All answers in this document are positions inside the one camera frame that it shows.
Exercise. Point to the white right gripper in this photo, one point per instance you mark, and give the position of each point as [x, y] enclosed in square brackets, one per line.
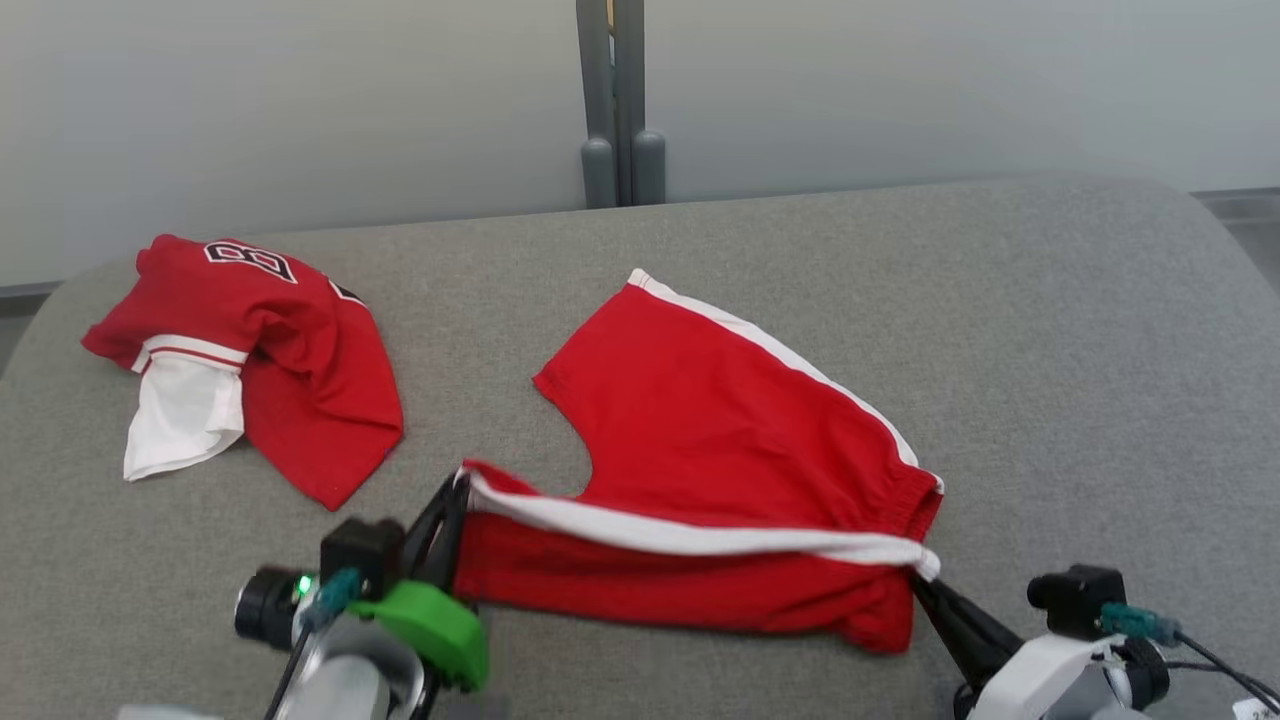
[1040, 680]

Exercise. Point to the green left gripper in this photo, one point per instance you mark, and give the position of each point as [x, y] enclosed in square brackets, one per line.
[440, 630]

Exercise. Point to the red basketball jersey white trim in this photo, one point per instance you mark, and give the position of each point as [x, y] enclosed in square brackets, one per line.
[310, 350]

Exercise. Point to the red shorts with white stripes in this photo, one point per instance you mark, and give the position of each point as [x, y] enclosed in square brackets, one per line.
[720, 450]

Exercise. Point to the grey fabric sofa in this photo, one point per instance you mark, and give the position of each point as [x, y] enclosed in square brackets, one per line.
[1050, 350]

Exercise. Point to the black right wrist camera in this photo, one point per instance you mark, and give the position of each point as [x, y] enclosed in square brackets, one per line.
[1075, 595]

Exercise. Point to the grey partition post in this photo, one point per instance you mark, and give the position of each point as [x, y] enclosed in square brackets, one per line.
[620, 150]

